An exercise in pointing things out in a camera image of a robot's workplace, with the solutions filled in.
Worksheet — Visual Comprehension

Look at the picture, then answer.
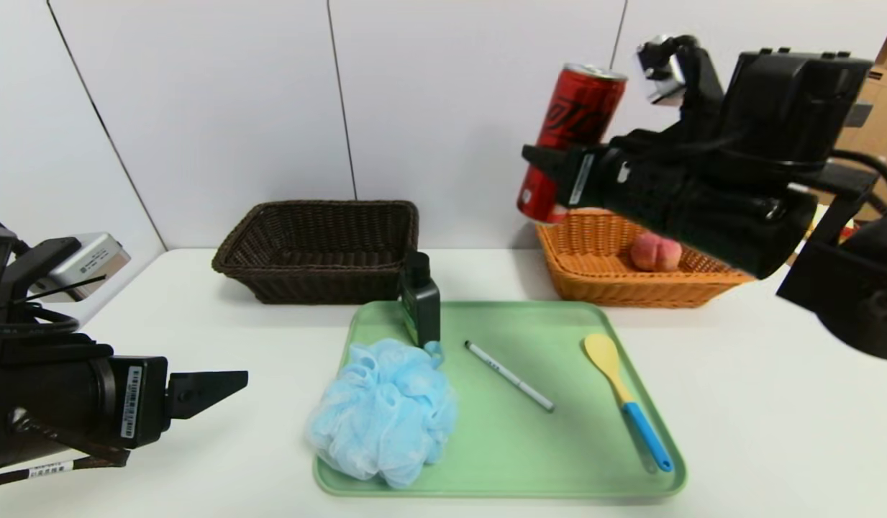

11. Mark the yellow spoon blue handle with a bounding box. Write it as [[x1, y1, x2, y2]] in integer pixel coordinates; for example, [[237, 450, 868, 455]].
[[583, 332, 674, 473]]

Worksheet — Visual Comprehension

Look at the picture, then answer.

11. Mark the light green plastic tray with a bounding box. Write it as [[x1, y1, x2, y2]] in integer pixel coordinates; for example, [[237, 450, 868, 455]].
[[314, 301, 687, 499]]

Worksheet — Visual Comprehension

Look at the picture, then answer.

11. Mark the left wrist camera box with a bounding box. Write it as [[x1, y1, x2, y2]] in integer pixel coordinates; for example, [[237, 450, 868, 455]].
[[29, 232, 131, 303]]

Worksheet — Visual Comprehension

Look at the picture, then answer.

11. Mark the red cola can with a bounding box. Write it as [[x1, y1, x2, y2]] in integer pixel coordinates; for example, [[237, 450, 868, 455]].
[[517, 63, 629, 224]]

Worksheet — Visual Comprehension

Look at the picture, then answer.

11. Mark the light blue mesh bath pouf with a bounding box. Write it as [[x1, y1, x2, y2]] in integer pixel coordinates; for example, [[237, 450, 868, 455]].
[[305, 338, 458, 490]]

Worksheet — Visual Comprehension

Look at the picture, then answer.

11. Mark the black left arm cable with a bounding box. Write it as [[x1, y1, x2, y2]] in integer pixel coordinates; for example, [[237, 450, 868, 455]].
[[0, 432, 127, 490]]

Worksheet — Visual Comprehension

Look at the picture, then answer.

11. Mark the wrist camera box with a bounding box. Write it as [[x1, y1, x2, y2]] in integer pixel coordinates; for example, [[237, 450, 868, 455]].
[[634, 35, 688, 106], [29, 232, 131, 303]]

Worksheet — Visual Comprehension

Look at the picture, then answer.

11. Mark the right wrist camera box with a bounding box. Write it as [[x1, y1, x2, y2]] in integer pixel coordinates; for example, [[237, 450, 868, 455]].
[[634, 35, 688, 106]]

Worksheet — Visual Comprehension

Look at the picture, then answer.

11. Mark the peach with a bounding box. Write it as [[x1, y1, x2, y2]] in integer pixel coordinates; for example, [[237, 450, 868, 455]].
[[629, 232, 683, 273]]

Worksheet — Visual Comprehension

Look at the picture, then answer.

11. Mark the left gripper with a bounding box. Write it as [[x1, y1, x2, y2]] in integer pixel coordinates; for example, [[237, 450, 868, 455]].
[[0, 355, 249, 474]]

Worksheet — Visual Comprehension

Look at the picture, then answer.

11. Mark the dark green bottle black cap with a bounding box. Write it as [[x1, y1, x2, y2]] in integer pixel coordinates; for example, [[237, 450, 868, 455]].
[[401, 250, 442, 347]]

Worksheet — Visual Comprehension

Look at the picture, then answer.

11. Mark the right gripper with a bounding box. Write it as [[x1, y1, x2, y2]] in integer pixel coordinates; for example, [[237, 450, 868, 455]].
[[521, 129, 698, 237]]

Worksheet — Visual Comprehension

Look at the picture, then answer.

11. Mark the white pen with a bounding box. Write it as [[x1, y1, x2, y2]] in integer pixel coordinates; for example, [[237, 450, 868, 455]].
[[463, 341, 555, 412]]

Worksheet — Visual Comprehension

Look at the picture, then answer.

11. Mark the orange wicker basket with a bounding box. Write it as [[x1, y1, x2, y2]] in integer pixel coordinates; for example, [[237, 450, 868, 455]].
[[535, 209, 757, 309]]

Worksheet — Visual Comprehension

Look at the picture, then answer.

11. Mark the dark brown wicker basket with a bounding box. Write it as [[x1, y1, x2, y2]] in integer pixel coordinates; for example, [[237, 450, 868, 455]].
[[211, 200, 420, 305]]

